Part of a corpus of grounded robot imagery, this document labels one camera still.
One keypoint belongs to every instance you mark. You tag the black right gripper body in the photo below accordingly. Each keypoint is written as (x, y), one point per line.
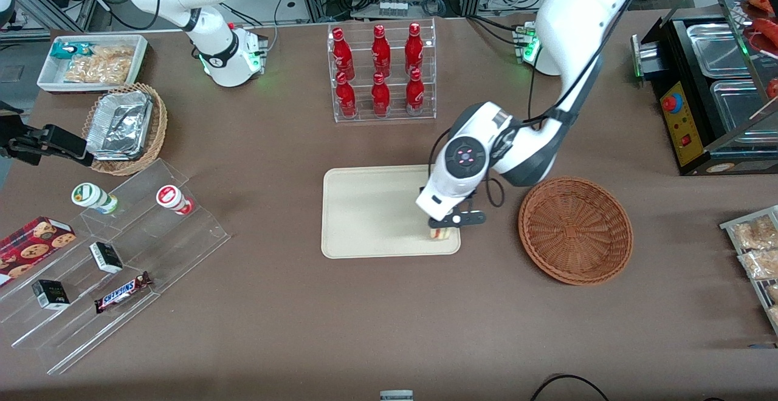
(25, 142)

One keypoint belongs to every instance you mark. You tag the plastic-wrapped sandwich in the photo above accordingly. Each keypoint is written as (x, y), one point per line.
(442, 234)

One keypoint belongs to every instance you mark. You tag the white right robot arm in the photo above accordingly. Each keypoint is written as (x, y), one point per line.
(225, 54)

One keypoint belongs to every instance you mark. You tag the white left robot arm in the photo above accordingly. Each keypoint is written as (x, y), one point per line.
(571, 12)

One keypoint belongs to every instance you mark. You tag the beige plastic tray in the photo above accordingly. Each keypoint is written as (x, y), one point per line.
(371, 212)

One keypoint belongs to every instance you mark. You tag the tan wicker basket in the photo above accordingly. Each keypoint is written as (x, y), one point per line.
(157, 127)

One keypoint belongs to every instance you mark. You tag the round brown wicker basket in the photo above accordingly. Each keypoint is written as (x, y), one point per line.
(574, 231)

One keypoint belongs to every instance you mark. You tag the tray of packaged snacks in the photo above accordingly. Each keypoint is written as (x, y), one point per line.
(729, 226)

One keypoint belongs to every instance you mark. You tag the green lidded drink cup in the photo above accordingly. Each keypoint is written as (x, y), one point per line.
(91, 197)

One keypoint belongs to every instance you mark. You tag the stack of foil trays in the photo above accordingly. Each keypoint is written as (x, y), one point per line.
(121, 124)

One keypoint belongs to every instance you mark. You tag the white rectangular snack bin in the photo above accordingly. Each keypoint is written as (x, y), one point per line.
(48, 76)

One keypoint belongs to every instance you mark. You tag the bag of fried snacks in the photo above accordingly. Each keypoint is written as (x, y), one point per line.
(103, 64)

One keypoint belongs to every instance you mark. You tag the green snack packet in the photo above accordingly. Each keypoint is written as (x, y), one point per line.
(67, 50)

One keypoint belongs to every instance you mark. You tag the clear acrylic bottle rack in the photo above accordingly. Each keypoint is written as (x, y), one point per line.
(395, 112)

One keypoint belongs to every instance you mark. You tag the red drink bottle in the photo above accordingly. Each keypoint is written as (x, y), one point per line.
(381, 51)
(380, 97)
(343, 54)
(414, 48)
(346, 97)
(415, 94)

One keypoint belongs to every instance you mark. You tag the red cookie box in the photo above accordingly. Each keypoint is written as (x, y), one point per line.
(30, 246)

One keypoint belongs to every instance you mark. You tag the red lidded drink cup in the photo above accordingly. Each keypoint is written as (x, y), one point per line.
(172, 199)

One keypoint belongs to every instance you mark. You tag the small black box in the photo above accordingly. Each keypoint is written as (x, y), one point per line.
(51, 294)
(106, 257)

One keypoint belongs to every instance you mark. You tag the clear acrylic stepped display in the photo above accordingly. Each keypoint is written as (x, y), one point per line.
(182, 243)

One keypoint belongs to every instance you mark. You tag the Snickers chocolate bar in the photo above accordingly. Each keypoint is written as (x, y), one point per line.
(121, 293)

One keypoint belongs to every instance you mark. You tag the small grey labelled object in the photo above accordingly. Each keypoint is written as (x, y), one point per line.
(396, 396)

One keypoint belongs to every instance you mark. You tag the black food warmer yellow panel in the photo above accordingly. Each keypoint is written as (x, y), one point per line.
(684, 121)

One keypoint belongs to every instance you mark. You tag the clear bag of snacks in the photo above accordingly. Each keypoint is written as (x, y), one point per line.
(774, 317)
(753, 234)
(761, 264)
(773, 293)

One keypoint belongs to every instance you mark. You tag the steel warmer pan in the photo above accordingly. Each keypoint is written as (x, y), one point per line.
(741, 109)
(717, 48)

